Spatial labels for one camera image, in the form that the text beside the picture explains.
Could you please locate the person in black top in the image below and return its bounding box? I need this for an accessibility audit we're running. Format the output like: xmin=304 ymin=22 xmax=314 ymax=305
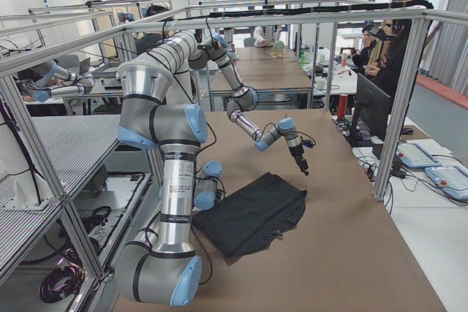
xmin=365 ymin=19 xmax=412 ymax=101

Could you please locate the aluminium cage frame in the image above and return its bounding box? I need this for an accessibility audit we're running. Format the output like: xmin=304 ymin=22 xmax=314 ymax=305
xmin=0 ymin=0 xmax=468 ymax=280

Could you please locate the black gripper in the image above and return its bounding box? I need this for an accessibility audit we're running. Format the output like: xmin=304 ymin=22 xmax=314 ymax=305
xmin=288 ymin=144 xmax=309 ymax=176

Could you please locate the aluminium frame striped table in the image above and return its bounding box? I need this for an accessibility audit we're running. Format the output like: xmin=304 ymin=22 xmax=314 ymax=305
xmin=0 ymin=113 xmax=154 ymax=291

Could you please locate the seated person dark jacket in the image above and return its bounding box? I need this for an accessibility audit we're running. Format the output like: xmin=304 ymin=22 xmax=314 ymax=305
xmin=352 ymin=25 xmax=377 ymax=75

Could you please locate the person in white shirt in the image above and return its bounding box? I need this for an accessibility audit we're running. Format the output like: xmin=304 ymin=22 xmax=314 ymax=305
xmin=253 ymin=25 xmax=281 ymax=47

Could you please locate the red thermos bottle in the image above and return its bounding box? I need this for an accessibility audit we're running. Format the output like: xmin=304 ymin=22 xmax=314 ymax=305
xmin=336 ymin=94 xmax=348 ymax=120

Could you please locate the black computer monitor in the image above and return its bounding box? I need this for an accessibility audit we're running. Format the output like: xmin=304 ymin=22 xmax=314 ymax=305
xmin=347 ymin=74 xmax=393 ymax=147

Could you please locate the blue grey teach pendant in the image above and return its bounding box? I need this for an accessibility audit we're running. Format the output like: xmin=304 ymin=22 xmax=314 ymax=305
xmin=396 ymin=143 xmax=442 ymax=170

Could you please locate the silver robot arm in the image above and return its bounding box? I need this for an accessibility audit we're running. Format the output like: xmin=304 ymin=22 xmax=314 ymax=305
xmin=189 ymin=29 xmax=312 ymax=175
xmin=115 ymin=31 xmax=208 ymax=306

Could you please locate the black printed t-shirt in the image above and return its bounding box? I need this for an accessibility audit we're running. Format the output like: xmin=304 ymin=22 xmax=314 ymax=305
xmin=192 ymin=172 xmax=307 ymax=259

